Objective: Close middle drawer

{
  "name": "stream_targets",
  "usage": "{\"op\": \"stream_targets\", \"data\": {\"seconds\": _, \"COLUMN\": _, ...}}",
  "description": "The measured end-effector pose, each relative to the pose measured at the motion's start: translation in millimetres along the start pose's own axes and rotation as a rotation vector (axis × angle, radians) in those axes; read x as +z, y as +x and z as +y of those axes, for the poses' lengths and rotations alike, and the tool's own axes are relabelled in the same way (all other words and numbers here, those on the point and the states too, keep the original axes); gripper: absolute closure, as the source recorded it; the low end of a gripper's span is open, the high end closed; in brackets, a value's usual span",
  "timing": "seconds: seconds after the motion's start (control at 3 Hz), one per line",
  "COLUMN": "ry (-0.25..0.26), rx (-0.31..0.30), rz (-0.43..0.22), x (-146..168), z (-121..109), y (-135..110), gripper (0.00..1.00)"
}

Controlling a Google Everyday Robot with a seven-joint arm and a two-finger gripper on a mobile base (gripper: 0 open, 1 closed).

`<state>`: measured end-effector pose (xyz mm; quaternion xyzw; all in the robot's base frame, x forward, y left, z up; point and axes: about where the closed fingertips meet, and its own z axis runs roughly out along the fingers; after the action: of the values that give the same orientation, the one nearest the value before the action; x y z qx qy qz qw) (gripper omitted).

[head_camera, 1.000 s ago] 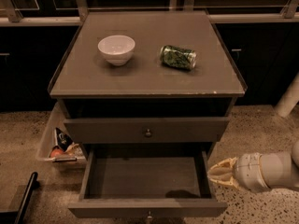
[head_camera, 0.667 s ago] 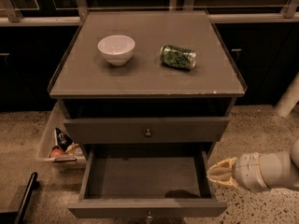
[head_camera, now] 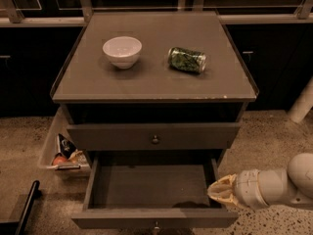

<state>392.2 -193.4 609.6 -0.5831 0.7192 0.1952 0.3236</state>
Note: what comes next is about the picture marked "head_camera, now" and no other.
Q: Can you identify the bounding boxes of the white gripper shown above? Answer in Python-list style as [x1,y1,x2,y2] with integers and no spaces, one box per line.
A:
[207,169,268,210]

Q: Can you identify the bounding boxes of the grey drawer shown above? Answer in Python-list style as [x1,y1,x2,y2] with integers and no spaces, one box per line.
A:
[71,151,238,230]
[67,122,240,151]

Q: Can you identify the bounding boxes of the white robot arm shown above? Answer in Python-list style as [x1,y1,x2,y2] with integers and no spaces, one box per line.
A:
[208,83,313,210]

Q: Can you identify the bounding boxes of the grey top drawer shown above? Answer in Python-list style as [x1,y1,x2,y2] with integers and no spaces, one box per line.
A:
[67,122,240,151]

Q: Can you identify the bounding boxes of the grey drawer cabinet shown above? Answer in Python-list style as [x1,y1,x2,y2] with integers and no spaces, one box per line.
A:
[53,12,258,161]

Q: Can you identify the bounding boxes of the green soda can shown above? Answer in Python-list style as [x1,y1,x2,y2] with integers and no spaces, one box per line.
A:
[167,47,206,73]

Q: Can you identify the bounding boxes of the dark snack bag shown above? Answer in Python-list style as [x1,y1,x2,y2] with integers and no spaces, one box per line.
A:
[57,134,76,159]

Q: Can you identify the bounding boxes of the red apple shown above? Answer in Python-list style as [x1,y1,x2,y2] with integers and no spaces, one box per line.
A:
[52,156,67,165]

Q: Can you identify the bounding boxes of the clear plastic bin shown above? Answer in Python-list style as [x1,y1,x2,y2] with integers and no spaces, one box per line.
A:
[38,108,90,178]

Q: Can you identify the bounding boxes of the white ceramic bowl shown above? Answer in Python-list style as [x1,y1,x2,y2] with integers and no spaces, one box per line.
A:
[103,36,143,70]

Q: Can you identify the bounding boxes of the black bar object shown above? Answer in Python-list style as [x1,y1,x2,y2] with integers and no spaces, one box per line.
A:
[0,180,41,235]

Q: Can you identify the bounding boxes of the metal railing frame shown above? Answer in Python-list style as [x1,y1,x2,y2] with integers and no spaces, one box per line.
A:
[0,0,313,24]

